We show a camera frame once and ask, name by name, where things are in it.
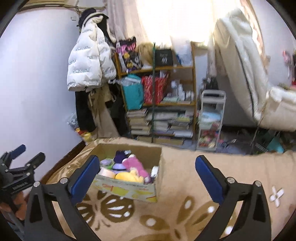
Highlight blonde wig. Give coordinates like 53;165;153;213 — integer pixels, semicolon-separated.
137;43;155;66

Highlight dark bag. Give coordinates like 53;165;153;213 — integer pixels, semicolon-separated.
202;76;219;91

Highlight teal bag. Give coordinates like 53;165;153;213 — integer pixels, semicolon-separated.
122;74;144;111

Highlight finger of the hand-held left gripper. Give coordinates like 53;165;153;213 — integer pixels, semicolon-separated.
9;152;46;180
0;144;26;171

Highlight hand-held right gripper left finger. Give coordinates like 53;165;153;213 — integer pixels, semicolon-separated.
24;155;100;241

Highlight black box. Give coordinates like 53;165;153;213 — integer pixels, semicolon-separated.
154;49;174;67

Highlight pile of magazines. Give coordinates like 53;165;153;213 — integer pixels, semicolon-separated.
151;108;195;140

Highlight printed cardboard box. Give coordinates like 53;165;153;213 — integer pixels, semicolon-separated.
91;143;163;203

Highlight white puffer jacket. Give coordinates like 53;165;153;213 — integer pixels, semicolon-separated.
67;13;117;92

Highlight beige printed blanket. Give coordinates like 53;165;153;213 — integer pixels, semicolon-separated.
41;137;296;241

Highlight clear plastic bag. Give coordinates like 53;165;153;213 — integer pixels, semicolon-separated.
175;42;194;67

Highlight stack of books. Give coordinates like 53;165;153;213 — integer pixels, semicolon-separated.
126;108;152;136

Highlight person's left hand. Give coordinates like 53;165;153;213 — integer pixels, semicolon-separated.
0;192;26;221

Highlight green tissue pack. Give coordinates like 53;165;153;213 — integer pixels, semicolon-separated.
100;158;114;169

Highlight black garment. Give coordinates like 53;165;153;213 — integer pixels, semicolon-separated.
75;89;97;133

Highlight yellow plush toy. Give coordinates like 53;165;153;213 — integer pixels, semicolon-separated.
115;170;144;184

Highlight black metal rack legs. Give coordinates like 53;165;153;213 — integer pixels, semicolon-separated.
221;129;285;155

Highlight purple plush toy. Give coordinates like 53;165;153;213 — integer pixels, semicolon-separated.
113;150;133;172

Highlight group of cosmetic bottles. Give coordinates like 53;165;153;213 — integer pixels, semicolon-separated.
170;80;195;103

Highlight white trolley cart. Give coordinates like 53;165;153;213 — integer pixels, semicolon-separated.
196;90;227;152

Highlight pink plush bear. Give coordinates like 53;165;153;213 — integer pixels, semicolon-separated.
122;154;151;180

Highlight red patterned bag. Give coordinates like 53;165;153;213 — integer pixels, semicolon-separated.
141;74;170;105

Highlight wooden shelf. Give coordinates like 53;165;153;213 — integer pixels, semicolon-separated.
115;42;197;146

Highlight green pole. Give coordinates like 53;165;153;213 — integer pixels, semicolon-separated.
151;42;156;143

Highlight bag of snacks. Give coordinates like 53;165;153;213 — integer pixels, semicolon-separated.
67;113;96;143

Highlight black pink patterned bag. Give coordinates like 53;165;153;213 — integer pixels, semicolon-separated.
116;37;143;71

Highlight silver packet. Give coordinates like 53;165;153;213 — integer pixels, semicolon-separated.
150;165;160;184

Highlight cream pink soft roll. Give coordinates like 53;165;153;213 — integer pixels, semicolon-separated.
98;168;116;179

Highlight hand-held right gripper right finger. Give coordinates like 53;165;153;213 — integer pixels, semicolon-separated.
195;155;271;241

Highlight light curtain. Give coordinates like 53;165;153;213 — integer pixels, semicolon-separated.
104;0;216;48

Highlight beige coat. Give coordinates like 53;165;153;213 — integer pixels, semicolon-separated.
88;84;121;140

